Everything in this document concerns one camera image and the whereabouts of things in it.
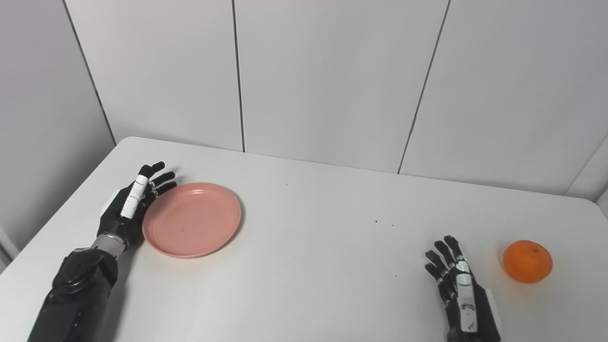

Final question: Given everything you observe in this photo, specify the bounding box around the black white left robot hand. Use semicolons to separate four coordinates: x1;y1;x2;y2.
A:
96;161;178;250

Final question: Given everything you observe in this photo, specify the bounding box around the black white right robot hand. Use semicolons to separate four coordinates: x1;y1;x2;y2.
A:
424;235;502;342

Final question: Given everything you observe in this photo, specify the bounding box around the pink round plate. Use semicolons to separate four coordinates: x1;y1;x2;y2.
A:
142;182;242;259

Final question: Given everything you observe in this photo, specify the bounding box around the orange fruit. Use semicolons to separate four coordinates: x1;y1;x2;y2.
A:
503;240;553;284

